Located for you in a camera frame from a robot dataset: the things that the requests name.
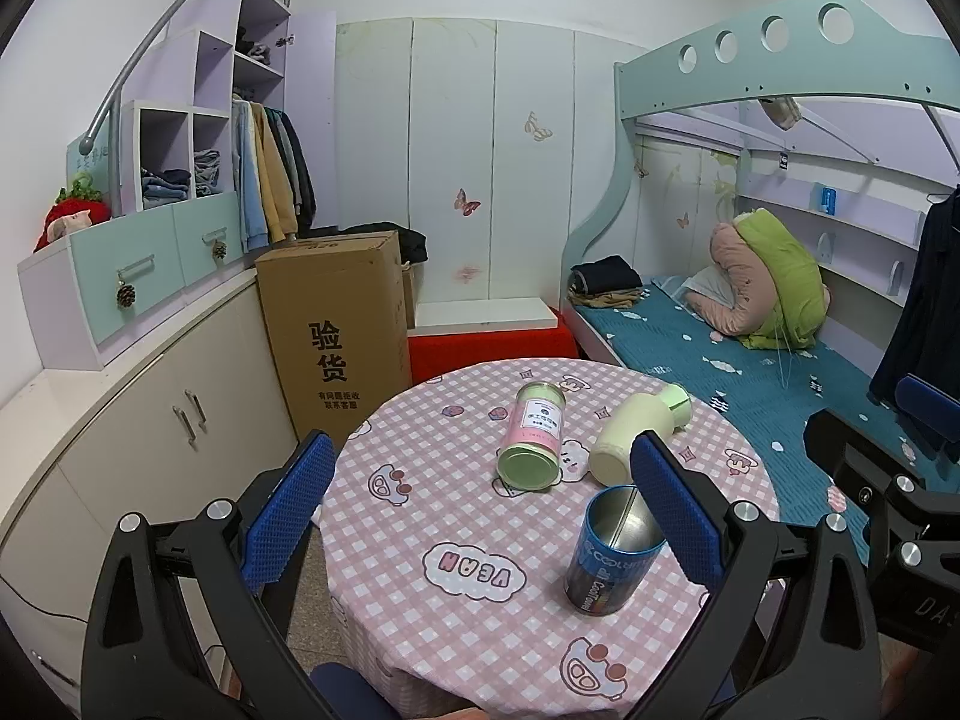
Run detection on small blue box on shelf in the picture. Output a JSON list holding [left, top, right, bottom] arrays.
[[812, 184, 838, 216]]

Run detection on pink green labelled can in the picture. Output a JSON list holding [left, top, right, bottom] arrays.
[[496, 382, 566, 493]]

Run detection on blue black metal tin cup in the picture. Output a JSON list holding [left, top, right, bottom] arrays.
[[565, 484, 665, 616]]

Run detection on red strawberry plush toy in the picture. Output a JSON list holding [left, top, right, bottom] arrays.
[[34, 171, 112, 252]]

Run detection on white wardrobe with butterflies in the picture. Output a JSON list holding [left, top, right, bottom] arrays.
[[335, 18, 643, 304]]

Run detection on brown cardboard box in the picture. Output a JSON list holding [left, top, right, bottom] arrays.
[[256, 232, 412, 447]]

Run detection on white board on red box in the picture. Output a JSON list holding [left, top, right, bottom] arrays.
[[412, 298, 558, 337]]

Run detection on red storage box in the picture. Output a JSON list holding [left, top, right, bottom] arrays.
[[409, 312, 579, 385]]

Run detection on pale green bottle-shaped cup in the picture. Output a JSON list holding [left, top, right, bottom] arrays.
[[589, 383, 692, 486]]

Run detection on lilac stair shelf unit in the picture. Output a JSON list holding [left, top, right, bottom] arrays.
[[119, 0, 338, 229]]

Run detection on teal patterned bed sheet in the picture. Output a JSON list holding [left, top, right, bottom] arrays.
[[565, 280, 960, 564]]

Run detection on teal bunk bed frame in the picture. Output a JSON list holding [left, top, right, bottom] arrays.
[[562, 0, 958, 372]]

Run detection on cream low cabinet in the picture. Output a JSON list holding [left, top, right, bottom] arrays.
[[2, 271, 296, 713]]

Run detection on hanging clothes row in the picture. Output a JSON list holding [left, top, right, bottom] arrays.
[[231, 96, 317, 250]]

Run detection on pink checkered tablecloth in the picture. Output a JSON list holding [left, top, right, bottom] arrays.
[[312, 356, 783, 720]]

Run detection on folded dark clothes stack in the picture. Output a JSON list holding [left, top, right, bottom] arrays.
[[568, 255, 643, 309]]

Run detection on grey metal stair handrail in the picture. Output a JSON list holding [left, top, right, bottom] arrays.
[[78, 0, 303, 157]]

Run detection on white pillow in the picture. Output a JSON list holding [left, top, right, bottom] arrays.
[[683, 265, 736, 316]]

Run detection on black clothes behind box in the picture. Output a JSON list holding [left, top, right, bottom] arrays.
[[309, 221, 428, 265]]

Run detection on green pink rolled quilt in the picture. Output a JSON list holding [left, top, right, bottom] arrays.
[[682, 208, 830, 349]]

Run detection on teal drawer cabinet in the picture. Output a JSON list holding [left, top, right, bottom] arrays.
[[18, 192, 249, 371]]

